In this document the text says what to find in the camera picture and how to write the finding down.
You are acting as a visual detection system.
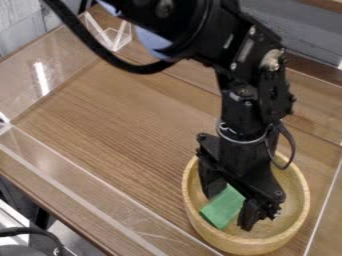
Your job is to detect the green rectangular block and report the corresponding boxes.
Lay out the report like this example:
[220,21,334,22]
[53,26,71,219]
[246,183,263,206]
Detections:
[199,184,246,230]

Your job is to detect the clear acrylic corner bracket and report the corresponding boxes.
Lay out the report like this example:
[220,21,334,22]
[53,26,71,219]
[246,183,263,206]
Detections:
[83,12,132,52]

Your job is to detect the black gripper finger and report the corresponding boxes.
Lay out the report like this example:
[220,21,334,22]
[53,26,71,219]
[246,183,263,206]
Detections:
[238,199,267,231]
[198,157,227,199]

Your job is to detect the brown wooden bowl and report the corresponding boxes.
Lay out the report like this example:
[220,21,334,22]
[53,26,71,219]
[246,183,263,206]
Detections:
[181,156,310,256]

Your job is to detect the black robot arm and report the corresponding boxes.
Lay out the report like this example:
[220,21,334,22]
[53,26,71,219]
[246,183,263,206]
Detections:
[100,0,295,231]

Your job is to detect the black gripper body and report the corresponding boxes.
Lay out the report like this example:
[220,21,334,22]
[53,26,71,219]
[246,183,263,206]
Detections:
[196,124,286,220]

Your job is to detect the black cable bottom left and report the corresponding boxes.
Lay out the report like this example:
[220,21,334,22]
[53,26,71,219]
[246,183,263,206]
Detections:
[0,227,65,256]

